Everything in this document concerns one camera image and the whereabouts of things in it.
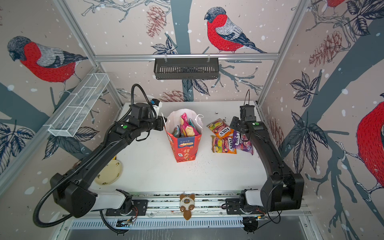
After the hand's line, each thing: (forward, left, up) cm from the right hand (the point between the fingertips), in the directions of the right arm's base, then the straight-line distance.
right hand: (234, 124), depth 84 cm
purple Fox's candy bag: (-3, -5, -16) cm, 17 cm away
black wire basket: (+43, +33, +10) cm, 55 cm away
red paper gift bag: (-15, +27, -3) cm, 31 cm away
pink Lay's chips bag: (-6, +27, +2) cm, 28 cm away
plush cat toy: (-39, +25, -17) cm, 49 cm away
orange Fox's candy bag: (-5, +4, -16) cm, 17 cm away
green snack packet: (-1, +35, -9) cm, 36 cm away
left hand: (-5, +37, +10) cm, 38 cm away
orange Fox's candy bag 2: (+8, +6, -15) cm, 18 cm away
